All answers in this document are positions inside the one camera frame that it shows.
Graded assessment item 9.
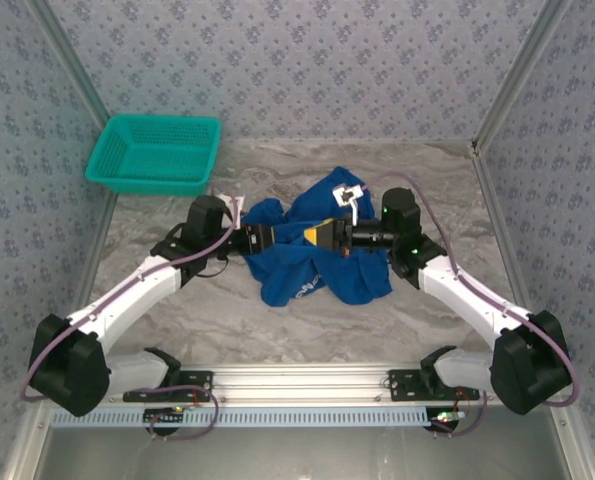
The blue printed t-shirt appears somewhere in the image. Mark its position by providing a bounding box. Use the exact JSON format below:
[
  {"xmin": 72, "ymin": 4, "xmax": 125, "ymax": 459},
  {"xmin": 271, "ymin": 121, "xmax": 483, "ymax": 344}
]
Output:
[{"xmin": 240, "ymin": 166, "xmax": 396, "ymax": 309}]

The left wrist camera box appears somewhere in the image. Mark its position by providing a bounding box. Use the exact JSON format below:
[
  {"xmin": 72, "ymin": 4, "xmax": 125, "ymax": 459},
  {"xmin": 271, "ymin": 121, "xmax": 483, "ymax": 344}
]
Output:
[{"xmin": 215, "ymin": 191, "xmax": 247, "ymax": 227}]

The long aluminium base rail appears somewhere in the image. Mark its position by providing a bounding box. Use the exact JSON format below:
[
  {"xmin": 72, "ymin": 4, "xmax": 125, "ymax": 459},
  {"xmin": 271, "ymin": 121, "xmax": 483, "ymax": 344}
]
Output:
[{"xmin": 31, "ymin": 364, "xmax": 576, "ymax": 405}]

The grey metal panel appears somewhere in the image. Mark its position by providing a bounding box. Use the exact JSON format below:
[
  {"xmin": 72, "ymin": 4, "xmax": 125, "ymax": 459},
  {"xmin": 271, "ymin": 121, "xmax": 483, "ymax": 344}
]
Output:
[{"xmin": 39, "ymin": 427, "xmax": 571, "ymax": 480}]

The white slotted cable duct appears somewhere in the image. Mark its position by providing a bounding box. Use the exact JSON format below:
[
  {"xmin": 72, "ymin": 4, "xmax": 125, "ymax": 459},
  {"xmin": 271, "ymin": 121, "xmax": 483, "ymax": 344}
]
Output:
[{"xmin": 50, "ymin": 405, "xmax": 431, "ymax": 429}]

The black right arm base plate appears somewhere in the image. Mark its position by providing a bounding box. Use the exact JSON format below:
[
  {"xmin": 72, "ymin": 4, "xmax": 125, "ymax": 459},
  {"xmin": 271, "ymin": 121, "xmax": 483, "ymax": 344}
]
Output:
[{"xmin": 387, "ymin": 368, "xmax": 481, "ymax": 402}]

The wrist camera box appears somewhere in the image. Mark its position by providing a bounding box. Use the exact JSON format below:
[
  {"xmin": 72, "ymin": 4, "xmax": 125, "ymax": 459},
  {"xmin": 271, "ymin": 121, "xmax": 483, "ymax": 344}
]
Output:
[
  {"xmin": 330, "ymin": 183, "xmax": 367, "ymax": 227},
  {"xmin": 215, "ymin": 191, "xmax": 247, "ymax": 227}
]

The aluminium frame leg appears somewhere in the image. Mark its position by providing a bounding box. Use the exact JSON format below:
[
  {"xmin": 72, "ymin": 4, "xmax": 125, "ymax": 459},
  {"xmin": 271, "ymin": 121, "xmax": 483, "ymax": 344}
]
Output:
[
  {"xmin": 1, "ymin": 403, "xmax": 53, "ymax": 480},
  {"xmin": 549, "ymin": 403, "xmax": 595, "ymax": 480}
]

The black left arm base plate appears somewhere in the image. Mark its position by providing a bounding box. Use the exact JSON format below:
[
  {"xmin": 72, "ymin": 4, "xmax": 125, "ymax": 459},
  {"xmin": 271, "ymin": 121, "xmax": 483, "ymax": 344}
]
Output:
[{"xmin": 122, "ymin": 370, "xmax": 214, "ymax": 403}]

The teal plastic basket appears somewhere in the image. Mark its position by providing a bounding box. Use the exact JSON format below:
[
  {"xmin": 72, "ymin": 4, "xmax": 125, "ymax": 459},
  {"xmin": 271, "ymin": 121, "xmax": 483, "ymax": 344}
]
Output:
[{"xmin": 85, "ymin": 114, "xmax": 223, "ymax": 198}]

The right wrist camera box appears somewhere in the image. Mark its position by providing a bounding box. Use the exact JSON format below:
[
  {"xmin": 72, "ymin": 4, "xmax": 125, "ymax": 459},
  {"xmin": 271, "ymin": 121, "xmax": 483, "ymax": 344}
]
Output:
[{"xmin": 330, "ymin": 183, "xmax": 367, "ymax": 227}]

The small black circuit board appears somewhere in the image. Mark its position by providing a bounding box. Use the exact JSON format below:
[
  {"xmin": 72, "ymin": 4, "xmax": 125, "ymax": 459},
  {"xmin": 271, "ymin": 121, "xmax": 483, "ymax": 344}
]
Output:
[
  {"xmin": 426, "ymin": 408, "xmax": 467, "ymax": 434},
  {"xmin": 143, "ymin": 407, "xmax": 187, "ymax": 434}
]

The aluminium frame post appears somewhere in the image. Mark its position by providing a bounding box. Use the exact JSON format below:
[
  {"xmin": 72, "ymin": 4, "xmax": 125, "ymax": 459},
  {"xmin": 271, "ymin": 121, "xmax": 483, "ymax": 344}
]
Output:
[
  {"xmin": 470, "ymin": 0, "xmax": 576, "ymax": 157},
  {"xmin": 26, "ymin": 0, "xmax": 116, "ymax": 134}
]

